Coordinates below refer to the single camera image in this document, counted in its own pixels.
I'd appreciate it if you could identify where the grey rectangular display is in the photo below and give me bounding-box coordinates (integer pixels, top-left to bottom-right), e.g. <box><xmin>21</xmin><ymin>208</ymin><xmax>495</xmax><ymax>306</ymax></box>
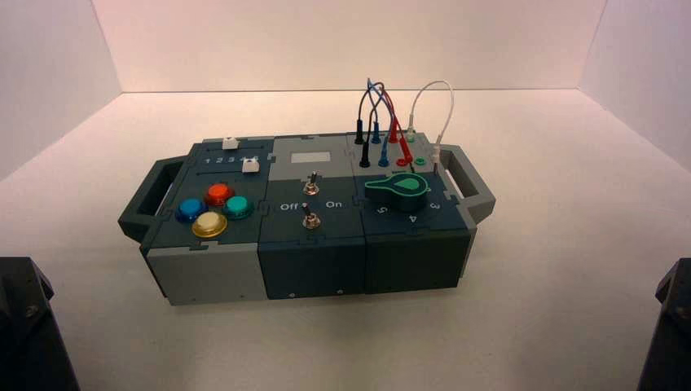
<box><xmin>291</xmin><ymin>152</ymin><xmax>333</xmax><ymax>165</ymax></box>

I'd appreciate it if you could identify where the green pointer rotary knob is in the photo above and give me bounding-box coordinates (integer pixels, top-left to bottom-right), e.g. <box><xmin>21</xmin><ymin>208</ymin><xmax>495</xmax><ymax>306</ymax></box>
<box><xmin>364</xmin><ymin>172</ymin><xmax>431</xmax><ymax>213</ymax></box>

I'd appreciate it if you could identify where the dark teal grey task box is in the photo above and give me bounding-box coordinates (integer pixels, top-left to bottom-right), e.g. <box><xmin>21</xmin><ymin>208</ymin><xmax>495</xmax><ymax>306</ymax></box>
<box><xmin>117</xmin><ymin>132</ymin><xmax>496</xmax><ymax>307</ymax></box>

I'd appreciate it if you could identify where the teal round push button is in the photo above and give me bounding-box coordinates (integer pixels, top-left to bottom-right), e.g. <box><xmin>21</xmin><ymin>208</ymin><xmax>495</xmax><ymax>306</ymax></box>
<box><xmin>222</xmin><ymin>195</ymin><xmax>255</xmax><ymax>222</ymax></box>

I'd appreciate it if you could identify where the red round push button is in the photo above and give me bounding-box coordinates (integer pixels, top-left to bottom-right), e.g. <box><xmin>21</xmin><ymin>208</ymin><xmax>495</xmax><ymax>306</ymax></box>
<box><xmin>204</xmin><ymin>182</ymin><xmax>235</xmax><ymax>208</ymax></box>

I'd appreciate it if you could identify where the yellow round push button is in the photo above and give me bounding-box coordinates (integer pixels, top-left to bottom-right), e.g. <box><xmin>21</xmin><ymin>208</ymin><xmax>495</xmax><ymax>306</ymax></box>
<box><xmin>191</xmin><ymin>210</ymin><xmax>229</xmax><ymax>239</ymax></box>

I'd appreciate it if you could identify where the blue round push button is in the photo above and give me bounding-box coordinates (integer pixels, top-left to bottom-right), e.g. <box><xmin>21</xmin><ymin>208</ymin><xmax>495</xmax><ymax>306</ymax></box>
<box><xmin>175</xmin><ymin>198</ymin><xmax>209</xmax><ymax>224</ymax></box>

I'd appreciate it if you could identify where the black jumper cable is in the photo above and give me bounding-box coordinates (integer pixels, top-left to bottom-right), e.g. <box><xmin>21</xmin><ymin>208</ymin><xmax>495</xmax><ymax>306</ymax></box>
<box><xmin>353</xmin><ymin>81</ymin><xmax>386</xmax><ymax>169</ymax></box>

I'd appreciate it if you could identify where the blue jumper cable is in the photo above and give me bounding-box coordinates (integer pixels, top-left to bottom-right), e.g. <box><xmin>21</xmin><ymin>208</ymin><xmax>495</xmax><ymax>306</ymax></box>
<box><xmin>366</xmin><ymin>77</ymin><xmax>393</xmax><ymax>169</ymax></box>

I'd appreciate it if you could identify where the red jumper cable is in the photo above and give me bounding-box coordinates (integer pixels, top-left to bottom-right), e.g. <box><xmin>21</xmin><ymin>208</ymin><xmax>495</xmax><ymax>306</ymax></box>
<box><xmin>373</xmin><ymin>86</ymin><xmax>415</xmax><ymax>167</ymax></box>

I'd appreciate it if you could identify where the white jumper cable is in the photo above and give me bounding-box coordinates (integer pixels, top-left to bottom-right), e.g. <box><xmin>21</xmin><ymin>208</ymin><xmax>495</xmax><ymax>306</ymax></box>
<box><xmin>407</xmin><ymin>79</ymin><xmax>456</xmax><ymax>177</ymax></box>

